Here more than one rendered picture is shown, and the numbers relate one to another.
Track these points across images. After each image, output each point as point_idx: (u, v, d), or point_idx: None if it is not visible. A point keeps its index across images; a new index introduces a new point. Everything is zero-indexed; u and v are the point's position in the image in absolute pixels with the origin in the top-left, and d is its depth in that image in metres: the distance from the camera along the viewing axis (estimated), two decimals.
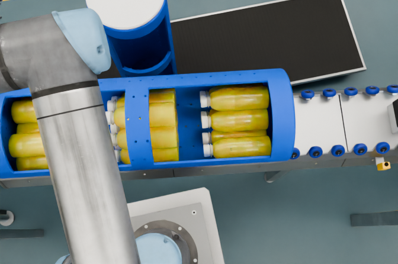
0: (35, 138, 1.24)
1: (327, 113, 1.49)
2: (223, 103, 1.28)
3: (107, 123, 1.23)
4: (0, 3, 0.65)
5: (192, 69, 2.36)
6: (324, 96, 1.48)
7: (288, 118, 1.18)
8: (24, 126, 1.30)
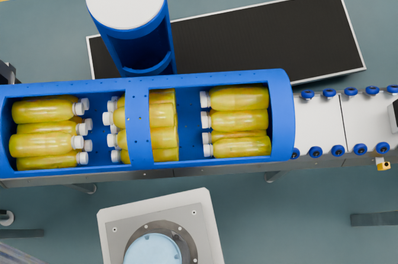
0: (35, 137, 1.25)
1: (327, 113, 1.49)
2: (223, 103, 1.28)
3: (106, 124, 1.24)
4: None
5: (192, 69, 2.36)
6: (324, 96, 1.48)
7: (288, 118, 1.18)
8: (24, 126, 1.30)
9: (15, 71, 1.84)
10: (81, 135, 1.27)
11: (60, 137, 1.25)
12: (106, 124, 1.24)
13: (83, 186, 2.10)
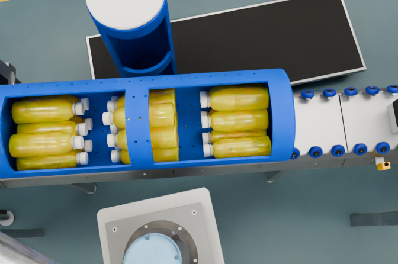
0: (35, 137, 1.25)
1: (327, 113, 1.49)
2: (223, 103, 1.28)
3: (106, 124, 1.24)
4: None
5: (192, 69, 2.36)
6: (324, 96, 1.48)
7: (288, 118, 1.18)
8: (24, 126, 1.30)
9: (15, 71, 1.84)
10: (81, 135, 1.27)
11: (60, 137, 1.25)
12: (106, 124, 1.24)
13: (83, 186, 2.10)
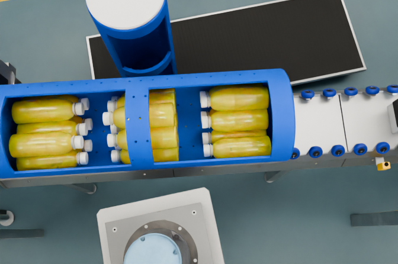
0: (35, 137, 1.25)
1: (327, 113, 1.49)
2: (223, 103, 1.28)
3: (106, 124, 1.24)
4: None
5: (192, 69, 2.36)
6: (324, 96, 1.48)
7: (288, 118, 1.18)
8: (24, 126, 1.30)
9: (15, 71, 1.84)
10: (81, 135, 1.27)
11: (60, 137, 1.25)
12: (106, 124, 1.24)
13: (83, 186, 2.10)
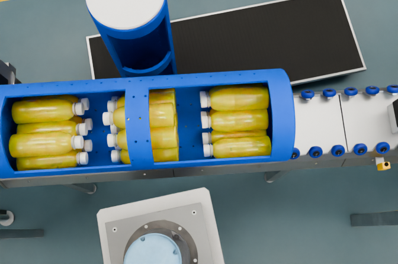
0: (35, 137, 1.25)
1: (327, 113, 1.49)
2: (223, 103, 1.28)
3: (106, 124, 1.24)
4: None
5: (192, 69, 2.36)
6: (324, 96, 1.48)
7: (288, 118, 1.18)
8: (24, 126, 1.30)
9: (15, 71, 1.84)
10: (81, 135, 1.27)
11: (60, 137, 1.25)
12: (106, 124, 1.24)
13: (83, 186, 2.10)
